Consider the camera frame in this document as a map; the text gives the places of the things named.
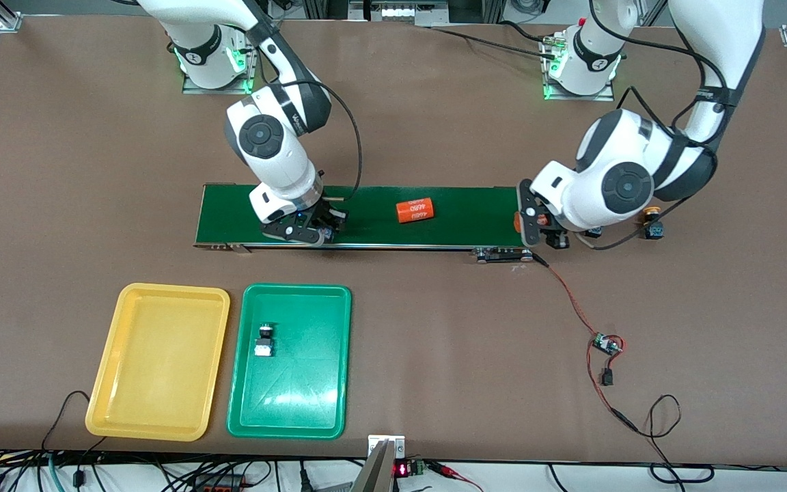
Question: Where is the green conveyor belt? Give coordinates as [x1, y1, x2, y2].
[193, 183, 534, 264]

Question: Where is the green plastic tray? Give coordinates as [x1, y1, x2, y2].
[227, 284, 353, 439]

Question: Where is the yellow plastic tray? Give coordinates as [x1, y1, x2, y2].
[85, 283, 231, 442]

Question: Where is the grey equipment box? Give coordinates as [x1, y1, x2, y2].
[349, 0, 450, 27]

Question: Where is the red clip lead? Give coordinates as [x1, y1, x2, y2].
[428, 461, 483, 492]

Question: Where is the red and black power strip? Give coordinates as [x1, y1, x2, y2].
[192, 474, 244, 492]

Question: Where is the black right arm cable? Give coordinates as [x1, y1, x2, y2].
[284, 81, 363, 201]

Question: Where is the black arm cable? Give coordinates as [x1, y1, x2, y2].
[284, 81, 363, 201]
[588, 0, 732, 250]

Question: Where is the red and black wire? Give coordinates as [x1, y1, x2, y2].
[529, 251, 640, 433]

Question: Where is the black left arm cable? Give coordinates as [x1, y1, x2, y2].
[588, 0, 732, 250]

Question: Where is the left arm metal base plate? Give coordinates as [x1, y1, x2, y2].
[542, 34, 616, 102]

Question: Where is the looped black cable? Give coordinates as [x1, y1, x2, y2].
[629, 394, 715, 484]

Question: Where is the black cable on table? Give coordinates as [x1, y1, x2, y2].
[431, 20, 558, 59]

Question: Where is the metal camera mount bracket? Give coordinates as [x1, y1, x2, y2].
[353, 435, 406, 492]

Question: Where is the thin black cable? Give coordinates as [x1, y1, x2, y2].
[42, 390, 107, 455]

